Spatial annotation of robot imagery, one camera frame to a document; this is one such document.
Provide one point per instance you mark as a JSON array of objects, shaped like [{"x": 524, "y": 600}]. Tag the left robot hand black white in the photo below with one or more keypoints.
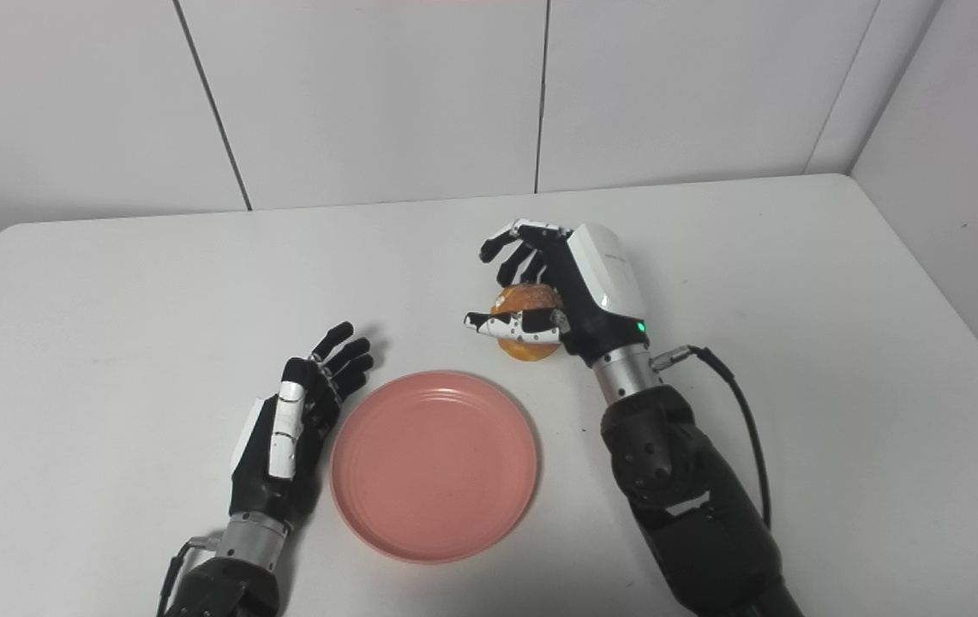
[{"x": 283, "y": 446}]

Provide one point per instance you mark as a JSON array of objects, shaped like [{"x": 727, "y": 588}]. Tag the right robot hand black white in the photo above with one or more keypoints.
[{"x": 591, "y": 287}]

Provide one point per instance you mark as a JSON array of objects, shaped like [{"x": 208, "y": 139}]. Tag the orange cream puff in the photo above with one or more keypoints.
[{"x": 524, "y": 300}]

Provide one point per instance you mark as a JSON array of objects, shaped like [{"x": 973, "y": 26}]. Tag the pink round plate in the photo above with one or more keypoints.
[{"x": 434, "y": 466}]

